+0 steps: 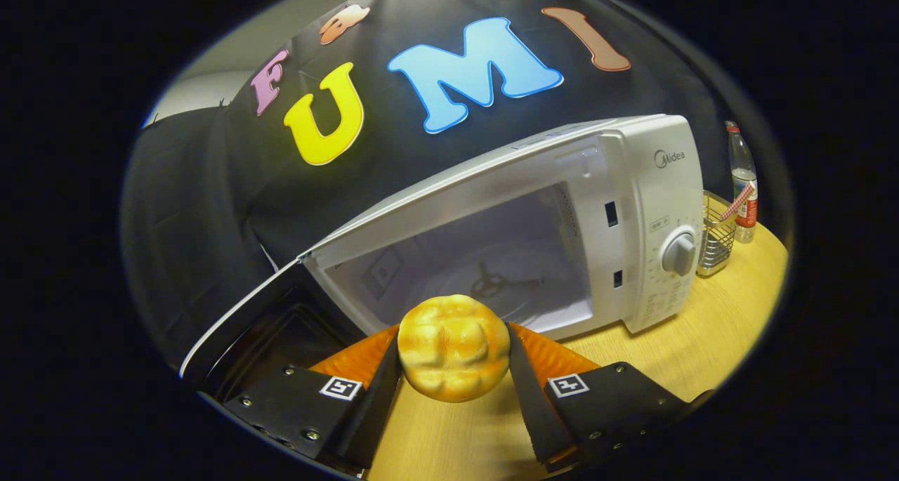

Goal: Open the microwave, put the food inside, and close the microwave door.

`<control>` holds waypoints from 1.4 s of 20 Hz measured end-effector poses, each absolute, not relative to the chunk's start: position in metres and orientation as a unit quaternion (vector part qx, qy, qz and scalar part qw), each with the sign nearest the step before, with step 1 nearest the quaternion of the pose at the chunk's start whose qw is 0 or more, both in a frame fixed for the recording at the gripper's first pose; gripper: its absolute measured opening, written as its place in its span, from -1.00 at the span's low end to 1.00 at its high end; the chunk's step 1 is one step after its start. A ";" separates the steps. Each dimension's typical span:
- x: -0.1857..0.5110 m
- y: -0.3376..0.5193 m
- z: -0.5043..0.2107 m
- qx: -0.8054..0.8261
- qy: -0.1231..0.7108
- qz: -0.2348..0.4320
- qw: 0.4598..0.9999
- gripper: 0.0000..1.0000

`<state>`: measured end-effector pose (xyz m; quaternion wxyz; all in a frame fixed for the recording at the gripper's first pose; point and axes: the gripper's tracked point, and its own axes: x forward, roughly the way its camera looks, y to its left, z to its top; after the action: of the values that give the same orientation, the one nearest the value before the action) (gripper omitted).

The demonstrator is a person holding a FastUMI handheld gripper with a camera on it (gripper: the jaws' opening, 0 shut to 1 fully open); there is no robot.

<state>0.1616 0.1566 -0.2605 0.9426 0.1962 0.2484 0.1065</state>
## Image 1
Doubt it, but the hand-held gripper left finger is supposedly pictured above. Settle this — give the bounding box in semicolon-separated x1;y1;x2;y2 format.
223;324;402;471

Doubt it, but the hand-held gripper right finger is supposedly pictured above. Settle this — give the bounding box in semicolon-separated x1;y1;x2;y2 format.
507;321;714;471

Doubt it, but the yellow bread bun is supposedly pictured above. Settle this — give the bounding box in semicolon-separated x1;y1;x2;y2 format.
397;294;512;403

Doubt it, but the white microwave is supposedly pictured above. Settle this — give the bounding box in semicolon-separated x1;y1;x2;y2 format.
179;114;705;397

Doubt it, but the red checkered straw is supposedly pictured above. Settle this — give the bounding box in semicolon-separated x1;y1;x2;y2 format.
720;181;756;221

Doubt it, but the clear plastic water bottle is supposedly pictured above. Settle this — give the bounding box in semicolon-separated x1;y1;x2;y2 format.
725;120;759;244

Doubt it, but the metal wire basket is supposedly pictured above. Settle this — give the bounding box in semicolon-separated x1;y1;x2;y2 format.
697;190;737;279

